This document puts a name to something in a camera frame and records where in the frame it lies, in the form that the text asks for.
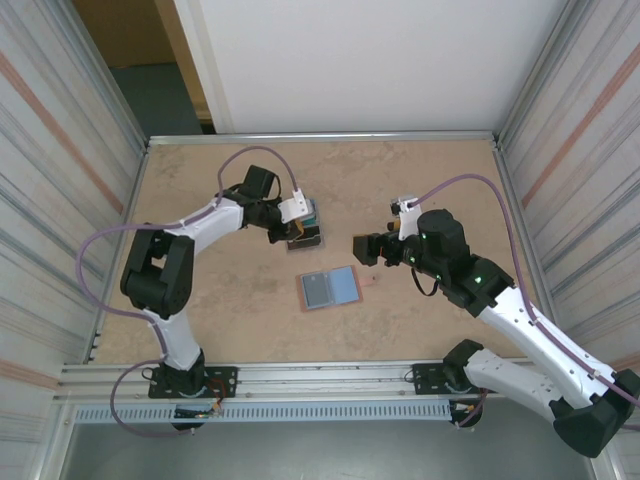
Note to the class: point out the pink leather card holder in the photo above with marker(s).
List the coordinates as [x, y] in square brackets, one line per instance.
[333, 290]

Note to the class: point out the dark grey chip credit card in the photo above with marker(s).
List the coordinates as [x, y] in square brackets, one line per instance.
[317, 290]

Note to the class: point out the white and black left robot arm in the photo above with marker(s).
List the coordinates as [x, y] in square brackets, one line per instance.
[210, 222]

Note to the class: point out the green credit card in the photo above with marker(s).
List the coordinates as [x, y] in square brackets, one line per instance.
[314, 219]

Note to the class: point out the blue credit card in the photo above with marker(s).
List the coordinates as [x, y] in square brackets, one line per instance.
[314, 205]

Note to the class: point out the light blue card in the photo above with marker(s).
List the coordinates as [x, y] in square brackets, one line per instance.
[346, 286]

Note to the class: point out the small circuit board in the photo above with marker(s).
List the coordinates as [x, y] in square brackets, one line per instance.
[197, 413]
[467, 408]

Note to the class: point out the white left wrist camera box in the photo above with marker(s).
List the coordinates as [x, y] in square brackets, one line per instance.
[292, 205]

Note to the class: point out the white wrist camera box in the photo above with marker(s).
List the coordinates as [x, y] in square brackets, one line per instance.
[410, 220]
[292, 205]

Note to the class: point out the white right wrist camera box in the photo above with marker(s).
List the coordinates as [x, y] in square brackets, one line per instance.
[410, 220]

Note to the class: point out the aluminium frame rail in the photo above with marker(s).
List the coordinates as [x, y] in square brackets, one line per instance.
[507, 175]
[325, 138]
[139, 175]

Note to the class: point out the aluminium mounting rail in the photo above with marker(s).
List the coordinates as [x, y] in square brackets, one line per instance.
[325, 380]

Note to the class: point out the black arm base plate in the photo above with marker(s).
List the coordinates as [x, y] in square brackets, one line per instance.
[425, 380]
[225, 382]

